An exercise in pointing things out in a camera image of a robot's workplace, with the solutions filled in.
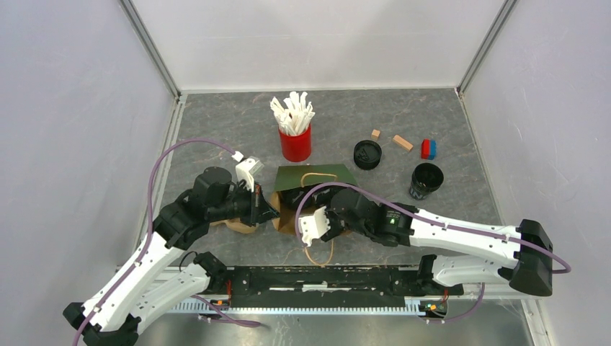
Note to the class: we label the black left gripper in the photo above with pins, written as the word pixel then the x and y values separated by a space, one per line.
pixel 260 208

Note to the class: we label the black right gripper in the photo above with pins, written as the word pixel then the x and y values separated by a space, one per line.
pixel 334 230

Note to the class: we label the green paper bag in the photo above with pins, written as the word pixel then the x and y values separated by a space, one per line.
pixel 291 177

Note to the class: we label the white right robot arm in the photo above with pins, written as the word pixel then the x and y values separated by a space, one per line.
pixel 519 256

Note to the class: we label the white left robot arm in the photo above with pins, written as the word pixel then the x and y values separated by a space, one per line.
pixel 125 307

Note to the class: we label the black coffee lid stack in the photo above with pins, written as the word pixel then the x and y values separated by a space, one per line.
pixel 367 154

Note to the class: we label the brown cardboard cup carrier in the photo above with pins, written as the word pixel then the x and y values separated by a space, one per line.
pixel 236 225

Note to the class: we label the red cup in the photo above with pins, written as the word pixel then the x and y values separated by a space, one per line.
pixel 296 148

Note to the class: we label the white wrapped stirrer bundle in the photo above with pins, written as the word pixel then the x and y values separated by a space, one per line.
pixel 293 114

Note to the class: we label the long wooden block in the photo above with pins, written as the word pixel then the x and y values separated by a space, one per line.
pixel 402 142

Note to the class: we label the red and blue block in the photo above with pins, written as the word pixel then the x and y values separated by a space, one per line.
pixel 428 149

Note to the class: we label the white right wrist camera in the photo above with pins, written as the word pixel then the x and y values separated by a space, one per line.
pixel 313 226

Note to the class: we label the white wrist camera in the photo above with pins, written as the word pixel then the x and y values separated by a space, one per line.
pixel 313 226
pixel 246 169

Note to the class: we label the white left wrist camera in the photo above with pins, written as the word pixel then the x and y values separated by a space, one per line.
pixel 246 169

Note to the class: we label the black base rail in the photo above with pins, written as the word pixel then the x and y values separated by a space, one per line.
pixel 335 288

